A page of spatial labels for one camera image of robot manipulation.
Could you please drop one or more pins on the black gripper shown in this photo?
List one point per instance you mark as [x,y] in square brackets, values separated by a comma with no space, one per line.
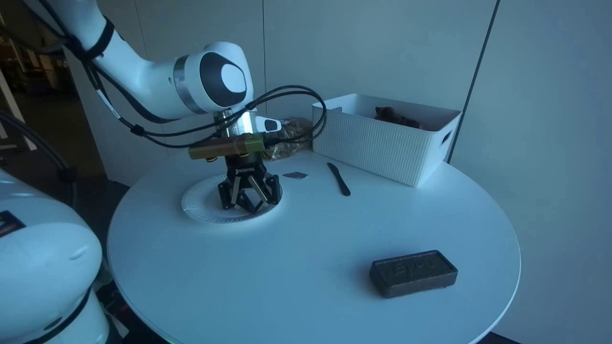
[247,168]

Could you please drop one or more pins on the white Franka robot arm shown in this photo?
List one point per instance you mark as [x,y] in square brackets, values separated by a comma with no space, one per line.
[145,72]

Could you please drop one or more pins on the white paper plate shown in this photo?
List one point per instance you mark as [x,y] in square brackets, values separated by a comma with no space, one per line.
[197,206]

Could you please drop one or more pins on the small dark foil scrap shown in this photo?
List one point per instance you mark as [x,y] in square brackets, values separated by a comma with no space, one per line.
[295,173]

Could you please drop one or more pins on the black plastic knife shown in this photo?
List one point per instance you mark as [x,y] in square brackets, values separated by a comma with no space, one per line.
[338,177]

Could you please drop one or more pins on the white plastic bin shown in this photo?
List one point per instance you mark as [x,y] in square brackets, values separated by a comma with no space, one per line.
[375,145]

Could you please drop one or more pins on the dark items inside bin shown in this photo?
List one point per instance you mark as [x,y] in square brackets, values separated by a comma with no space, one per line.
[394,116]

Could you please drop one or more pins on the black whiteboard eraser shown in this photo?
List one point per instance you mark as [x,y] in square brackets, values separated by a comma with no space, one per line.
[413,273]

